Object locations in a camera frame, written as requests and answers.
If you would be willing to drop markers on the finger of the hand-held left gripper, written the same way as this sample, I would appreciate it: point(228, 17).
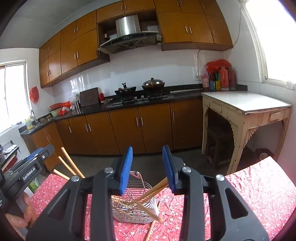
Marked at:
point(45, 154)

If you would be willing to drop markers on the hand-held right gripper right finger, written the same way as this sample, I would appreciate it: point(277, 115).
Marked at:
point(167, 171)

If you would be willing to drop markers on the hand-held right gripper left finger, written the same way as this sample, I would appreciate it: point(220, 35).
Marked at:
point(126, 171)

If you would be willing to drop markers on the person's left hand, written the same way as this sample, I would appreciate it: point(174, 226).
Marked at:
point(30, 213)

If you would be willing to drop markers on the green label bottle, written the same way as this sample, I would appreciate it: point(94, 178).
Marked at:
point(34, 184)

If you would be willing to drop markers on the white rag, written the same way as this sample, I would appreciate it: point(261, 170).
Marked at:
point(9, 148)

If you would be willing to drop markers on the yellow bottle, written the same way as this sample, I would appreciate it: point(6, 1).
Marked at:
point(29, 124)

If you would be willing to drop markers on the steel sink faucet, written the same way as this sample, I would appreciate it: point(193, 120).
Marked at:
point(34, 115)

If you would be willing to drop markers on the brown lower kitchen cabinets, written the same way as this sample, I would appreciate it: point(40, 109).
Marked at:
point(124, 129)

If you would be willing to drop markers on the brown kitchen cabinets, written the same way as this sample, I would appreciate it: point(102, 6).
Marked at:
point(124, 129)
point(185, 27)

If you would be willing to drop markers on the green basin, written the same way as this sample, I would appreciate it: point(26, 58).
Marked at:
point(53, 113)

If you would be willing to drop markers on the small red plastic bag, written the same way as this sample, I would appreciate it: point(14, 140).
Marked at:
point(62, 112)
point(67, 104)

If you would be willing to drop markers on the red basin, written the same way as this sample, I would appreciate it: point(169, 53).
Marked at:
point(55, 106)

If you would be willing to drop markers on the dark wooden stool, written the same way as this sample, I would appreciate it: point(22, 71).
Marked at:
point(218, 132)

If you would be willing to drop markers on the white framed window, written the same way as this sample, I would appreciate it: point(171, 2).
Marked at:
point(277, 34)
point(13, 97)

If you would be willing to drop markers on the dark wooden cutting board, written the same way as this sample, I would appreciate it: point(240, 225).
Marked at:
point(89, 97)

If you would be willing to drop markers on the black gas stove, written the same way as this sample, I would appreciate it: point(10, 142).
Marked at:
point(148, 97)

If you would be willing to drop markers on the small red bottle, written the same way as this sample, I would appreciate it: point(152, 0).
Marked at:
point(101, 96)

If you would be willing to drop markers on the black kitchen countertop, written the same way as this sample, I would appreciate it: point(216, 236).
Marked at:
point(185, 92)

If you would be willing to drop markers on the black wok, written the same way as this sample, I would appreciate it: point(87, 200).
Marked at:
point(126, 90)

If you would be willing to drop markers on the dark lidded pan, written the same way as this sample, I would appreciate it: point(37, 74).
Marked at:
point(153, 83)

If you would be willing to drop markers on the red floral tablecloth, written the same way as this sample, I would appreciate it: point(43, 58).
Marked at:
point(254, 197)

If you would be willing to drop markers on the pink packet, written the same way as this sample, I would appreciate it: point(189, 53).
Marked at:
point(205, 81)

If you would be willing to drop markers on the round brown object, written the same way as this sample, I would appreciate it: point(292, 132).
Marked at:
point(263, 155)

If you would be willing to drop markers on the cream wooden side table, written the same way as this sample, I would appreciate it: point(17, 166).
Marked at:
point(242, 99)

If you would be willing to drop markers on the large red bottle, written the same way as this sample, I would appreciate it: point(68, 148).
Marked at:
point(224, 78)

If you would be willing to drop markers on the dark brown bottle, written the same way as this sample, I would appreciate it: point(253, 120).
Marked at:
point(232, 80)

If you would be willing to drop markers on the large red plastic bag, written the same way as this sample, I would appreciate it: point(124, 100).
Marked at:
point(218, 64)

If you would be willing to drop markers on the brown upper kitchen cabinets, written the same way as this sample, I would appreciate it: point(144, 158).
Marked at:
point(185, 27)

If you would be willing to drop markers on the steel range hood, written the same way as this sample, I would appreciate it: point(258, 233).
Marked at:
point(127, 23)

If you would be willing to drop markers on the white wall socket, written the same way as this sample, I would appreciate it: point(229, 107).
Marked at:
point(198, 77)

